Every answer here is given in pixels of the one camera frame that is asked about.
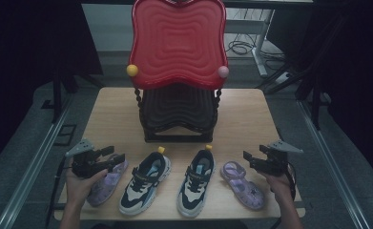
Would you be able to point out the metal floor rail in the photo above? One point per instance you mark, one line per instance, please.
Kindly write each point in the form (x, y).
(333, 171)
(31, 171)

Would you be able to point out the purple child sandal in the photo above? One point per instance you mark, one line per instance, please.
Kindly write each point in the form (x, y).
(106, 188)
(244, 189)

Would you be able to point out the white power strip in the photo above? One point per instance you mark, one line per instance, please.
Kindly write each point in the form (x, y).
(284, 77)

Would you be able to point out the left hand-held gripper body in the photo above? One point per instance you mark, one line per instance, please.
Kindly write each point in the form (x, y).
(85, 165)

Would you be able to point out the person's left hand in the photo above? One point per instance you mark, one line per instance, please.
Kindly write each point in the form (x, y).
(77, 189)

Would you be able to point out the person's right hand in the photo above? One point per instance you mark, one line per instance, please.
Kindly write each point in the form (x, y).
(281, 187)

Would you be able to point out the red and black shoe rack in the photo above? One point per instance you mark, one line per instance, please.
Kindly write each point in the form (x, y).
(177, 41)

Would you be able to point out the black and white child sneaker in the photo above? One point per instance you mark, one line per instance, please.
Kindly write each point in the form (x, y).
(139, 191)
(192, 191)

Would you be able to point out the black metal stand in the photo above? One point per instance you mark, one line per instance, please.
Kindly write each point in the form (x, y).
(57, 101)
(316, 108)

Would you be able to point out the black curtain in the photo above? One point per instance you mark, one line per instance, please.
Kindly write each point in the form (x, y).
(22, 63)
(359, 79)

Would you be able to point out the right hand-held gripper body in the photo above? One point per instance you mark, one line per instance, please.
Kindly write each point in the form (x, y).
(274, 162)

